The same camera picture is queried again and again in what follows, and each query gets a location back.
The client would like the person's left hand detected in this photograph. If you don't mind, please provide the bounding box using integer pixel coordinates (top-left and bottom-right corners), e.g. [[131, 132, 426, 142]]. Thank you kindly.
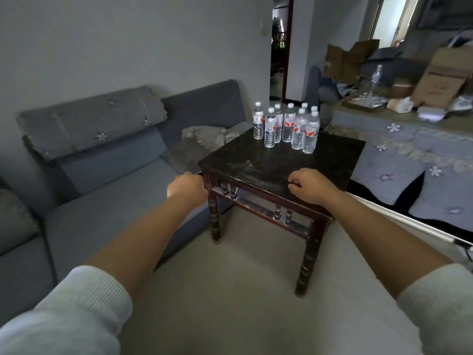
[[166, 172, 209, 211]]

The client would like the person's right hand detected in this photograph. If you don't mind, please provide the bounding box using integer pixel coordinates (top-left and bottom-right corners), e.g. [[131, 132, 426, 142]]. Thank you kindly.
[[287, 168, 342, 205]]

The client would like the person's left forearm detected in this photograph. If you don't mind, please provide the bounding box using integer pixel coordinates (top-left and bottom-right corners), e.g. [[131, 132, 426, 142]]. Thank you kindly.
[[84, 196, 203, 302]]

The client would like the person's right forearm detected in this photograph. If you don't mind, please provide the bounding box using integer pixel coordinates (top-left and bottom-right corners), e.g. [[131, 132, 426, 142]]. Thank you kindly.
[[321, 191, 454, 300]]

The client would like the grey flowered cushion cover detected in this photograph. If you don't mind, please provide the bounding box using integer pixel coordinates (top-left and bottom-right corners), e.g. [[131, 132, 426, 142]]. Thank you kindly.
[[160, 125, 242, 175]]

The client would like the dark wooden square table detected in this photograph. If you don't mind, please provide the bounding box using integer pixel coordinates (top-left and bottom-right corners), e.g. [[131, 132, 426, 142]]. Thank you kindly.
[[198, 126, 366, 298]]

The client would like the group of clear water bottles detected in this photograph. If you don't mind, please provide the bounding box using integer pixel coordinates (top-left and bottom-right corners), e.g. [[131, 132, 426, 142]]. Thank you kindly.
[[252, 101, 321, 155]]

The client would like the grey fabric sofa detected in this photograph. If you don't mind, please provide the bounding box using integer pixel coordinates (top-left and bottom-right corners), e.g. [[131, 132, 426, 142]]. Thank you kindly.
[[0, 79, 255, 315]]

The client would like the lavender flowered quilted cover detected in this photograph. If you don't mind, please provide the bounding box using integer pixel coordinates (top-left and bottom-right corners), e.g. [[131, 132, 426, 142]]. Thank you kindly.
[[331, 120, 473, 233]]

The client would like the clear plastic tray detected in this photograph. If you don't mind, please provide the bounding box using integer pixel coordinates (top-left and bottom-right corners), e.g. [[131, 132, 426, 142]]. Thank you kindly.
[[342, 90, 390, 111]]

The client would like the folded grey flowered blanket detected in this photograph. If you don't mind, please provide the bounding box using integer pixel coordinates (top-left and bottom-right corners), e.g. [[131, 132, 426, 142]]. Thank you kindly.
[[16, 85, 169, 161]]

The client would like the white pole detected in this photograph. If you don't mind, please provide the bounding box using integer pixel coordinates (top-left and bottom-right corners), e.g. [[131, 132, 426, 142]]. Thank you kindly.
[[347, 192, 473, 252]]

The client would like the white tissue pack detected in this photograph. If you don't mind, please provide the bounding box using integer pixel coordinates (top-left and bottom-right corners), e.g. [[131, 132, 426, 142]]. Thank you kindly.
[[387, 97, 414, 114]]

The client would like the tall clear plastic bottle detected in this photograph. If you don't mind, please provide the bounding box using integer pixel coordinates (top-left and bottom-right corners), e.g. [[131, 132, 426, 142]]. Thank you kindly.
[[371, 64, 383, 93]]

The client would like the flattened brown cardboard box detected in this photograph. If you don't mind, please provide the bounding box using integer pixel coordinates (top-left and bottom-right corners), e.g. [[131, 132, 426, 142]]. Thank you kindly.
[[324, 40, 380, 85]]

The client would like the small brown cardboard box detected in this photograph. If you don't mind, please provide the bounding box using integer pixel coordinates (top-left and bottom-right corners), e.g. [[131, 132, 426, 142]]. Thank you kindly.
[[392, 83, 414, 99]]

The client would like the white foam food container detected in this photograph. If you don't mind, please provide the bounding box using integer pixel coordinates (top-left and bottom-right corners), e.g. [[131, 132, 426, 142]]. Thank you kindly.
[[417, 106, 448, 124]]

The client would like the grey sofa cushion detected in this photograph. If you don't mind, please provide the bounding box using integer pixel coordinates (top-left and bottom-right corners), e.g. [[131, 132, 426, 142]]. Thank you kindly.
[[0, 188, 40, 255]]

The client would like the large open cardboard box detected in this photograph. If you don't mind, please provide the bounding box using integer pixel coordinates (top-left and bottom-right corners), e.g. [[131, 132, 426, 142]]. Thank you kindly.
[[410, 46, 473, 109]]

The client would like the person's left white sleeve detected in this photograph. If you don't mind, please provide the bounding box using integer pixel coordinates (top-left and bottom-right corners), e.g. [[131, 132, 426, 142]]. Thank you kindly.
[[0, 265, 134, 355]]

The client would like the person's white sleeve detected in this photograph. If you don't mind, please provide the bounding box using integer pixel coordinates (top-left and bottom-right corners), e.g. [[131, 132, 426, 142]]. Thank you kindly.
[[0, 265, 134, 355], [396, 263, 473, 355]]

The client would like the person's right white sleeve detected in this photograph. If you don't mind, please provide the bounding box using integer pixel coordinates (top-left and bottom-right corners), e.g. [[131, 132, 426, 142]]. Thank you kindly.
[[396, 263, 473, 355]]

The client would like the dark red door frame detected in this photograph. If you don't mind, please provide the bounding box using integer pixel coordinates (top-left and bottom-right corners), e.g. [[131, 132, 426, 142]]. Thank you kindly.
[[282, 0, 295, 104]]

